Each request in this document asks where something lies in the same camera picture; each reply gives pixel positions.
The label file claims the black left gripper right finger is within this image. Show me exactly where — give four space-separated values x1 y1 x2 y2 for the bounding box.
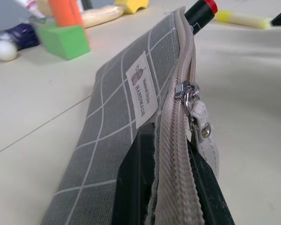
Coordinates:
186 137 236 225

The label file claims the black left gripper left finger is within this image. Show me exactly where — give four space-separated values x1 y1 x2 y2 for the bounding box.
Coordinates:
116 122 156 225

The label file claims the grey grid zip pouch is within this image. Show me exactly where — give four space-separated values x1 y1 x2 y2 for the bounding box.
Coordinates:
40 6 219 225

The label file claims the black marker with red cap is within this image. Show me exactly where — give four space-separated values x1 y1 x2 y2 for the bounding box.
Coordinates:
184 0 219 36

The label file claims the yellow highlighter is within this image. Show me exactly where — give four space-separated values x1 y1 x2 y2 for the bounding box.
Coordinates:
214 9 274 30

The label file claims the green foam block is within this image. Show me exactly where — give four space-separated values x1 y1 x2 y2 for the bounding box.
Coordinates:
37 24 91 62

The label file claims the cream bread loaf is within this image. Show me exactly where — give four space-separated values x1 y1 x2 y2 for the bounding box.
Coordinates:
80 5 130 29

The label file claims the yellow foam arch block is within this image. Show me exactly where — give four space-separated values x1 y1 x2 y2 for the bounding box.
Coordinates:
114 0 151 15

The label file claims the orange foam block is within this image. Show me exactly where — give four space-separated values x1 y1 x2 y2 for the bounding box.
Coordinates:
48 0 90 44

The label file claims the white ball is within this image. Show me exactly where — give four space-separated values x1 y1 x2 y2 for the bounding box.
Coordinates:
0 40 17 62

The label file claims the dark blue packet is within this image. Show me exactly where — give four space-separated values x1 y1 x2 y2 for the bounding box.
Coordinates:
0 24 45 60

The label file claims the white printed tube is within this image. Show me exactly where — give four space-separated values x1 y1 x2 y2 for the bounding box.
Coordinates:
14 0 49 20

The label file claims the grey rounded object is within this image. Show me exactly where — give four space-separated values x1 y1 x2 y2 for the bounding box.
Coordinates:
0 0 38 32

